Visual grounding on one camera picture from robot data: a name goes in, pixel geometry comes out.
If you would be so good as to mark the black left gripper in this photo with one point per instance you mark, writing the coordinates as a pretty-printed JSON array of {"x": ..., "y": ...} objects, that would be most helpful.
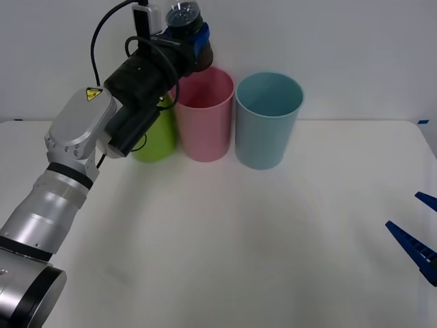
[{"x": 181, "y": 56}]

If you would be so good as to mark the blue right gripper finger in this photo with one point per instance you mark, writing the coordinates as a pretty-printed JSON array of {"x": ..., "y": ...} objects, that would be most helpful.
[
  {"x": 414, "y": 247},
  {"x": 428, "y": 200}
]

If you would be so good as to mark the small dark plastic bottle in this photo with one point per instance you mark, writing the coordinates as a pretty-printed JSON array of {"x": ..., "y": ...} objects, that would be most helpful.
[{"x": 182, "y": 18}]

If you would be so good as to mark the silver and black left arm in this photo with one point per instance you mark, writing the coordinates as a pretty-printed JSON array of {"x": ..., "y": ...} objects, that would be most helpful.
[{"x": 68, "y": 143}]

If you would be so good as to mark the pink plastic bin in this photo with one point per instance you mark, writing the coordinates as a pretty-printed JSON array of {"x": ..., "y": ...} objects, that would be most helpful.
[{"x": 205, "y": 136}]

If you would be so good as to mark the green plastic bin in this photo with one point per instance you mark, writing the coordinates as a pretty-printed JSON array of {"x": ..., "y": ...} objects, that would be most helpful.
[{"x": 160, "y": 136}]

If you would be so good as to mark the pale blue plastic bin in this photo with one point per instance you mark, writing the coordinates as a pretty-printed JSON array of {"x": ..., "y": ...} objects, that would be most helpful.
[{"x": 261, "y": 140}]

